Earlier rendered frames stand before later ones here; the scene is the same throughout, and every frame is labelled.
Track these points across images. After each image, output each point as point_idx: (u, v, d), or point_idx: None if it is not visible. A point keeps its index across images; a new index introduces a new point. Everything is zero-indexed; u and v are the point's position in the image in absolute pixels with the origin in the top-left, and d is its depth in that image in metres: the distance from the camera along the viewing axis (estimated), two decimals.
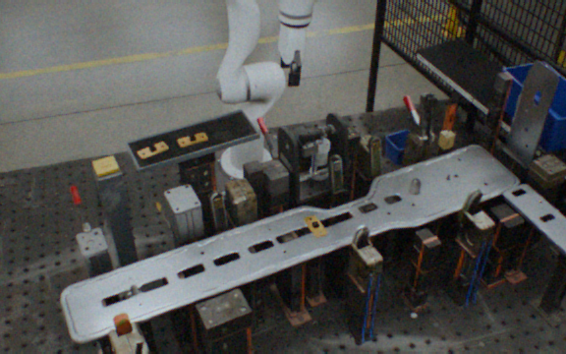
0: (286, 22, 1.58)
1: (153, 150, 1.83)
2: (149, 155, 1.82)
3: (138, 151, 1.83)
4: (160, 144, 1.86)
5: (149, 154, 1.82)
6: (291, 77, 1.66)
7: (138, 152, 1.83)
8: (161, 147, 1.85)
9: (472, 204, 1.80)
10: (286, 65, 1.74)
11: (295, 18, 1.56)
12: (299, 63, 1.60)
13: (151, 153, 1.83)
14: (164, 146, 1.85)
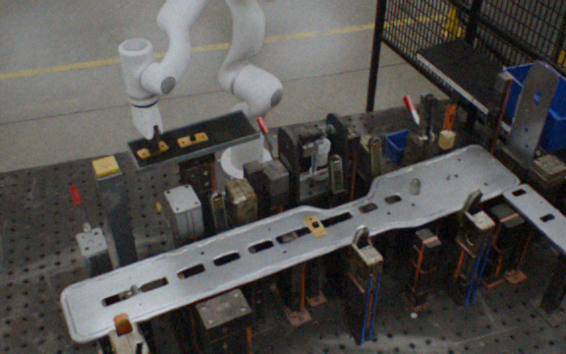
0: (138, 104, 1.69)
1: None
2: (149, 155, 1.82)
3: (138, 151, 1.83)
4: (160, 144, 1.86)
5: (149, 154, 1.82)
6: (151, 146, 1.81)
7: (138, 152, 1.83)
8: (161, 147, 1.85)
9: (472, 204, 1.80)
10: None
11: (145, 98, 1.68)
12: (158, 139, 1.76)
13: (151, 153, 1.83)
14: (164, 146, 1.85)
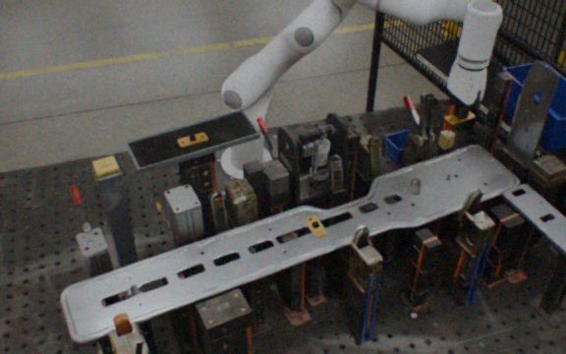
0: (471, 67, 1.66)
1: None
2: (458, 122, 1.80)
3: (444, 117, 1.81)
4: None
5: (458, 121, 1.80)
6: (463, 111, 1.78)
7: (445, 118, 1.81)
8: (468, 115, 1.82)
9: (472, 204, 1.80)
10: (458, 111, 1.81)
11: (481, 62, 1.65)
12: (479, 105, 1.72)
13: (459, 120, 1.80)
14: (470, 114, 1.82)
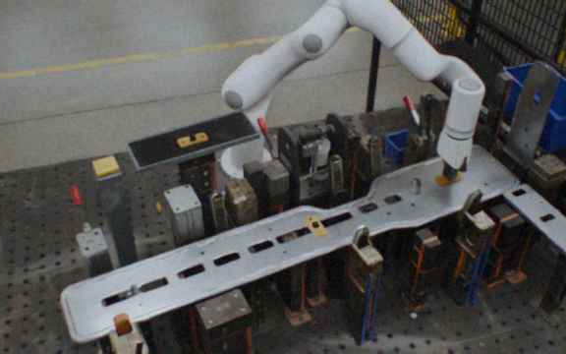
0: (457, 137, 1.83)
1: None
2: (446, 182, 1.97)
3: (434, 177, 1.99)
4: None
5: (446, 181, 1.97)
6: (451, 173, 1.95)
7: (435, 178, 1.98)
8: (456, 175, 1.99)
9: (472, 204, 1.80)
10: (447, 172, 1.99)
11: (466, 133, 1.82)
12: (465, 169, 1.90)
13: (448, 181, 1.98)
14: (458, 174, 2.00)
